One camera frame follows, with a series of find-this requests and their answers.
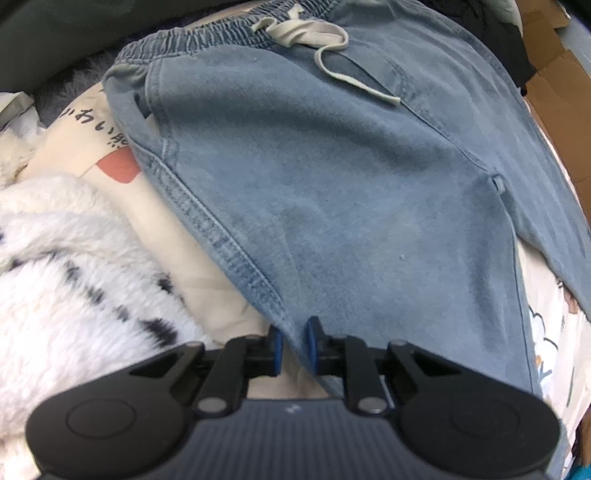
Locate dark grey pillow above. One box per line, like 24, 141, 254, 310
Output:
0, 0, 259, 88

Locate white fluffy spotted blanket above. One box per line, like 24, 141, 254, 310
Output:
0, 134, 218, 480

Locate flattened cardboard sheet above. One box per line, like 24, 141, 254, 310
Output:
517, 0, 591, 204

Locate black clothes pile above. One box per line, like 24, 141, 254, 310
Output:
457, 0, 539, 97

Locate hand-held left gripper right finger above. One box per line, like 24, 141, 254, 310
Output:
305, 316, 467, 414

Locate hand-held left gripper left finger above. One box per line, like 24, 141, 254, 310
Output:
124, 325, 283, 414

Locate cream bear print bed sheet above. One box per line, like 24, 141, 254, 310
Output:
21, 9, 591, 480

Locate light blue denim pants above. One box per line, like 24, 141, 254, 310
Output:
100, 0, 591, 402

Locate grey fuzzy blanket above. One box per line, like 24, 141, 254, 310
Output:
34, 48, 121, 127

